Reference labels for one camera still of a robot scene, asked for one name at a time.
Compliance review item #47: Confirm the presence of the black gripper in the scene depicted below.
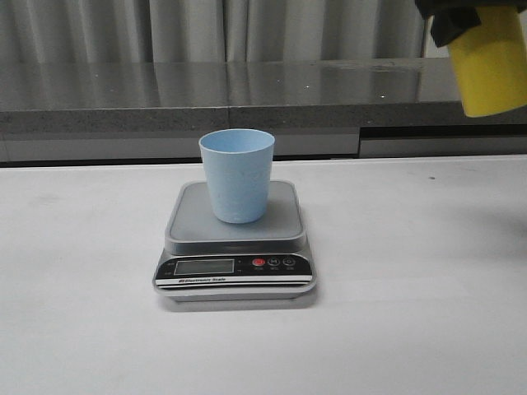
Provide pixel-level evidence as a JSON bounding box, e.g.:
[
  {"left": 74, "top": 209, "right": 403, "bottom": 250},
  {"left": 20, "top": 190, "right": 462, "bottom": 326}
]
[{"left": 414, "top": 0, "right": 526, "bottom": 48}]

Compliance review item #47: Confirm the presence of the yellow squeeze bottle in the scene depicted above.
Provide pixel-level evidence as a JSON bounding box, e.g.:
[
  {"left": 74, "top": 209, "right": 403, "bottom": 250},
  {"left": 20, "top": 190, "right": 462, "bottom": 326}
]
[{"left": 447, "top": 6, "right": 526, "bottom": 118}]

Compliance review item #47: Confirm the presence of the light blue plastic cup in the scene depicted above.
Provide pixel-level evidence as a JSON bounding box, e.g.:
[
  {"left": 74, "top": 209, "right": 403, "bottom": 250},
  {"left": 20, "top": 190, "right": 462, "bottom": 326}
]
[{"left": 198, "top": 128, "right": 275, "bottom": 224}]

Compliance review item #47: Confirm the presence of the silver digital kitchen scale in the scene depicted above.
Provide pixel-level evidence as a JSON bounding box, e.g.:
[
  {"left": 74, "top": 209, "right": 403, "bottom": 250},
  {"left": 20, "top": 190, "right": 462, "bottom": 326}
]
[{"left": 152, "top": 180, "right": 317, "bottom": 310}]

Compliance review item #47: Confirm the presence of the grey stone counter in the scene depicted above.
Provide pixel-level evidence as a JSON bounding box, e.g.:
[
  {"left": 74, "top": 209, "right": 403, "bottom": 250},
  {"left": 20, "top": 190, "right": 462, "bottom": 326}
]
[{"left": 1, "top": 58, "right": 526, "bottom": 167}]

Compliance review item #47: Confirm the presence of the grey pleated curtain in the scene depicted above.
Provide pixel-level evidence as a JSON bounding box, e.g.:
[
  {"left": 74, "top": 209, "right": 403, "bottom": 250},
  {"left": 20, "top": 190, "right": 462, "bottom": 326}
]
[{"left": 1, "top": 1, "right": 431, "bottom": 63}]

